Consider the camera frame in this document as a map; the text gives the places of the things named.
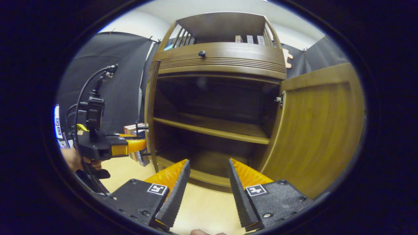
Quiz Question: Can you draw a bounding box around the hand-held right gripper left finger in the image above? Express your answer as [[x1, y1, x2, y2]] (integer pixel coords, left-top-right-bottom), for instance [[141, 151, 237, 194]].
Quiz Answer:
[[104, 159, 191, 230]]

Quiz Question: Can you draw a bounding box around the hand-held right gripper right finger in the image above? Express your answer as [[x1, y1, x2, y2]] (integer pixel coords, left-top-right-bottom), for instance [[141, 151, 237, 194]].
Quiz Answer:
[[228, 158, 314, 231]]

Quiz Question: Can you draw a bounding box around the wooden shoe cabinet door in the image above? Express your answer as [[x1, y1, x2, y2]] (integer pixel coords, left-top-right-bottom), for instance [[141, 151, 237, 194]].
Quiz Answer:
[[260, 63, 365, 199], [144, 60, 161, 173]]

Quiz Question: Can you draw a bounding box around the wooden double-door shoe cabinet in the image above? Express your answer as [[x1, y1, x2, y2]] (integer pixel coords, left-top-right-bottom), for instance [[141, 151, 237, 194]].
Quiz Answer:
[[144, 12, 288, 193]]

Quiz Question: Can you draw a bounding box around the red spine book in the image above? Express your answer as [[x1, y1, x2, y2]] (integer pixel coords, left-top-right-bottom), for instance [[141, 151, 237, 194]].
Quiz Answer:
[[123, 123, 146, 162]]

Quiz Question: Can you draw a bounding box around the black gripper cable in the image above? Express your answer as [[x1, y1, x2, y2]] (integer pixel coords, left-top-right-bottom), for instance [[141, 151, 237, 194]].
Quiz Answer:
[[65, 64, 116, 196]]

